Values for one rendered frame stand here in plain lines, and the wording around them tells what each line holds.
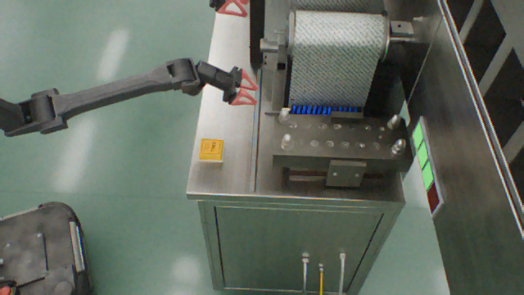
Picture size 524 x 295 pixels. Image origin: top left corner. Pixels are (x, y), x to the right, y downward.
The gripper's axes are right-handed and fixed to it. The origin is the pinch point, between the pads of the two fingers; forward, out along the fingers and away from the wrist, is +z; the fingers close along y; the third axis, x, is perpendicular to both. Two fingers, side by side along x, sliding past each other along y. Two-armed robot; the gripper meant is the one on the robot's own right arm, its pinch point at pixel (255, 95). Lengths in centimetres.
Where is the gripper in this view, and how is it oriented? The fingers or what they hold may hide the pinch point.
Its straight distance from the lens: 137.5
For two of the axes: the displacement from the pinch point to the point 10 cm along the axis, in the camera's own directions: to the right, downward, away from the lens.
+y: -0.3, 7.8, -6.2
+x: 5.3, -5.1, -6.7
